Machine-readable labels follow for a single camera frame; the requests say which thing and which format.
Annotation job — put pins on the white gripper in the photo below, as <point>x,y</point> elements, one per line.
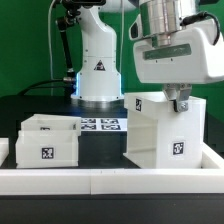
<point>190,58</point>

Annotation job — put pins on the white drawer cabinet box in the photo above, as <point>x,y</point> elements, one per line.
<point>159,137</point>

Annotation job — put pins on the white front drawer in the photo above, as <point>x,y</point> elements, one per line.
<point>47,149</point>

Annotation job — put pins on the white drawer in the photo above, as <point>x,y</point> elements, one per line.
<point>39,122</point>
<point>47,149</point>

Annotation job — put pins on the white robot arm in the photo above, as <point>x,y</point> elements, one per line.
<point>98,79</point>

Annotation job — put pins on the fiducial marker sheet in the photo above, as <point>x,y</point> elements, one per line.
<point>104,124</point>

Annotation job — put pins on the white workspace border frame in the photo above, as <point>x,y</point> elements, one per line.
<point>208,179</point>

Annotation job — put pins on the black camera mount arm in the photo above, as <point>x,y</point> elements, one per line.
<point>72,12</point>

